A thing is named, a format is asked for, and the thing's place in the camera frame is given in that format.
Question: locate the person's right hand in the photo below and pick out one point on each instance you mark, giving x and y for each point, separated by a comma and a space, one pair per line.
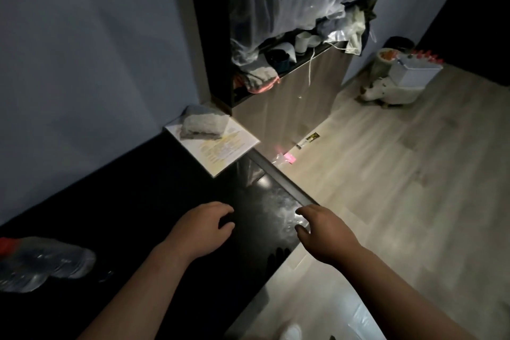
328, 238

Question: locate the person's left hand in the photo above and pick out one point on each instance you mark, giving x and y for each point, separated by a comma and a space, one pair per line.
199, 232

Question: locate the red cap water bottle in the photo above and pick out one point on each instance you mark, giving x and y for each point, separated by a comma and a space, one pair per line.
55, 256

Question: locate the white plastic basket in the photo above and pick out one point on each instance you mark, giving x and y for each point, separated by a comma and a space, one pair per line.
414, 72

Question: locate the group of bottles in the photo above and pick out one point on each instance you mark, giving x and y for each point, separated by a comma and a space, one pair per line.
424, 57

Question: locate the person's right forearm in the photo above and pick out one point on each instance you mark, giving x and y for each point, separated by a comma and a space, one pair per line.
398, 304

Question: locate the person's left forearm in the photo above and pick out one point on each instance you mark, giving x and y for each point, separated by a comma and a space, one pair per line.
131, 304

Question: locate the person's left white shoe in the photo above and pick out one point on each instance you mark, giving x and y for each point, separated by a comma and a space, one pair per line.
293, 331

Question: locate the black glossy table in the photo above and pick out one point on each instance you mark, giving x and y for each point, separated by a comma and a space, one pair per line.
139, 200

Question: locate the white printed paper sheet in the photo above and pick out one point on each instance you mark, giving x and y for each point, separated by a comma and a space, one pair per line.
227, 148

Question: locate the pink paper note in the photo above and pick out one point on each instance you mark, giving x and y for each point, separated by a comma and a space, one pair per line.
287, 158

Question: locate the small yellow black wrapper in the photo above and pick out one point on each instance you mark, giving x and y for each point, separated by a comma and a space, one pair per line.
308, 140

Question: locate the grey folded towel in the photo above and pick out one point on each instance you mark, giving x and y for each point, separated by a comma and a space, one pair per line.
203, 122

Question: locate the dark wood wardrobe unit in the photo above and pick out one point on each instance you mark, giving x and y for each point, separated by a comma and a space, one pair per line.
279, 112

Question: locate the white rhino shaped stool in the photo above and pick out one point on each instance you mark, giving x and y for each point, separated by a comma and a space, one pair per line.
382, 92

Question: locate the grey and pink cloth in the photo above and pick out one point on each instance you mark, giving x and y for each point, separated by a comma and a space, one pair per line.
257, 78

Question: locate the pale green waste bin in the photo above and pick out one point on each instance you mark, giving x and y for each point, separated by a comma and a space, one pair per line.
378, 66

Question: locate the pile of crumpled wrappers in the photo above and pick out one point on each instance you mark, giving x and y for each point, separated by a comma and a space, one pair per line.
387, 56

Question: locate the white paper cup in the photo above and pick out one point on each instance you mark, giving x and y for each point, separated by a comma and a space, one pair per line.
303, 41

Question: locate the black round trash can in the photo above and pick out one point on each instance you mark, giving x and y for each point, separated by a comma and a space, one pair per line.
398, 41

